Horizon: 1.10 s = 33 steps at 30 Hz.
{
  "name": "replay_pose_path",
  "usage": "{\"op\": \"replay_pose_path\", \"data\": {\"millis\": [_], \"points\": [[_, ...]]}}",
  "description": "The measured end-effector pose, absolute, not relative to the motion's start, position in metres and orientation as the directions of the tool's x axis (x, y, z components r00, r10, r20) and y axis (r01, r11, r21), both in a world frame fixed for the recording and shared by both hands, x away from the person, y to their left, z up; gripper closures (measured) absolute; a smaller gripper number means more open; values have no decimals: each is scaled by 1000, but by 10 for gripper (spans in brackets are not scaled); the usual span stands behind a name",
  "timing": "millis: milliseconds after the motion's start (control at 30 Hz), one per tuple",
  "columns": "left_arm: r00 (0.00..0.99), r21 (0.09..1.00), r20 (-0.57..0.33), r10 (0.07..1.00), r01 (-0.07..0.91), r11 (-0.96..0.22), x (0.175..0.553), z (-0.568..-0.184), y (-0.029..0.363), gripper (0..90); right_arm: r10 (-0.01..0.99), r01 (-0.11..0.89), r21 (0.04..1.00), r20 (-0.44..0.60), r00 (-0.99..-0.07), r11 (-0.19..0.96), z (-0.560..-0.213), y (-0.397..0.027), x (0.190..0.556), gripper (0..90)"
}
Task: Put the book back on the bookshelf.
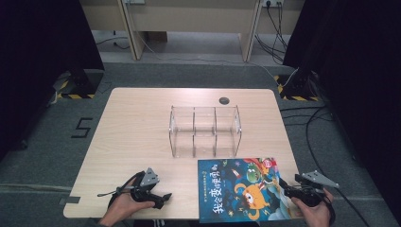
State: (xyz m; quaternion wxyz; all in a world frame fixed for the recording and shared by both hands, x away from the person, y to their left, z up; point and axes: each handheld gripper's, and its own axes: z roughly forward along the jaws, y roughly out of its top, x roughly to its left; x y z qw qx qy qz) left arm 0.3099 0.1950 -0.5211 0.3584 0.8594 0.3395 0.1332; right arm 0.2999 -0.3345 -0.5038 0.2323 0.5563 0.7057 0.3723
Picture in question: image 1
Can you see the person's left hand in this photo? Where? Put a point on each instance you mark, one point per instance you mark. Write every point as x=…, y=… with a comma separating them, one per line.
x=124, y=206

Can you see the clear acrylic book rack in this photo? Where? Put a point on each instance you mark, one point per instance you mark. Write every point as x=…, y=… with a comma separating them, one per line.
x=205, y=132

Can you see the stand base with hazard tape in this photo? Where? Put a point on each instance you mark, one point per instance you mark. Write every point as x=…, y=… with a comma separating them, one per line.
x=82, y=85
x=298, y=90

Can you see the beige wooden desk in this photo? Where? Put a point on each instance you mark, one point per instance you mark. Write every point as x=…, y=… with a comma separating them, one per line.
x=195, y=15

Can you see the blue children's picture book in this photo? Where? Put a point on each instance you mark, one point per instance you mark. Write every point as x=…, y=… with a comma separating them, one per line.
x=239, y=192

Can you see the black curtain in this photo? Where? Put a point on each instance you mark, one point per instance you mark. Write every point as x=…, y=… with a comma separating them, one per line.
x=362, y=78
x=38, y=63

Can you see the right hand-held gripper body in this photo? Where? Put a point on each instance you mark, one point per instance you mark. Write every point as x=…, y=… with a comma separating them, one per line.
x=318, y=180

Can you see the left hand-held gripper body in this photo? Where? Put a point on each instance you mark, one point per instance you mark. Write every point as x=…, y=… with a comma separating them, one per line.
x=148, y=179

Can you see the white wall socket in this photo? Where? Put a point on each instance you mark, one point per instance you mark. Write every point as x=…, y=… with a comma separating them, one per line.
x=272, y=2

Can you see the person's right hand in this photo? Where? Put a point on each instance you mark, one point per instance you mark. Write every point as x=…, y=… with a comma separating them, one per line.
x=317, y=216

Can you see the grey tape piece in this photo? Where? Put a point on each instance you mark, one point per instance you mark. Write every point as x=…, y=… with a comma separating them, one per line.
x=70, y=200

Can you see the person's dark trousers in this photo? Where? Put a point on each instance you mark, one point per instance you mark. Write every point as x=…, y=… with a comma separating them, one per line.
x=170, y=223

